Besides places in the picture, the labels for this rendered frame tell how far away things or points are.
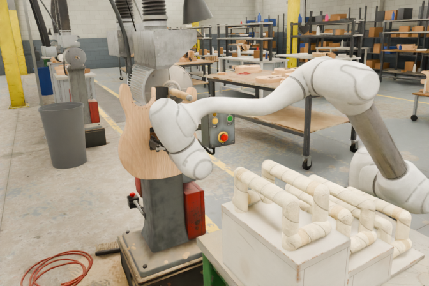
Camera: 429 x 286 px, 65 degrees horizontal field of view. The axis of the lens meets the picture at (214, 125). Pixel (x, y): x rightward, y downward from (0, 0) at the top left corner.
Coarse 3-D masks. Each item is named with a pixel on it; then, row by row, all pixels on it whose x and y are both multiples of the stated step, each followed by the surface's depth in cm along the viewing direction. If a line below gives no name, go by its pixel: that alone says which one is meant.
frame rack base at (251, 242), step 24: (240, 216) 78; (264, 216) 78; (240, 240) 78; (264, 240) 70; (336, 240) 68; (240, 264) 80; (264, 264) 71; (288, 264) 64; (312, 264) 64; (336, 264) 68
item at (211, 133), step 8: (208, 120) 174; (224, 120) 178; (232, 120) 180; (208, 128) 175; (216, 128) 176; (224, 128) 179; (232, 128) 181; (208, 136) 176; (216, 136) 178; (232, 136) 182; (200, 144) 188; (208, 144) 178; (216, 144) 179; (224, 144) 181; (208, 152) 186
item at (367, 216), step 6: (360, 210) 79; (366, 210) 77; (372, 210) 77; (360, 216) 79; (366, 216) 78; (372, 216) 77; (360, 222) 79; (366, 222) 78; (372, 222) 78; (360, 228) 79; (366, 228) 78; (372, 228) 78
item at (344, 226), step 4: (336, 220) 75; (340, 220) 74; (344, 220) 73; (348, 220) 73; (336, 224) 75; (340, 224) 74; (344, 224) 73; (348, 224) 73; (336, 228) 75; (340, 228) 74; (344, 228) 73; (348, 228) 73; (340, 232) 74; (344, 232) 74; (348, 232) 74; (348, 236) 74
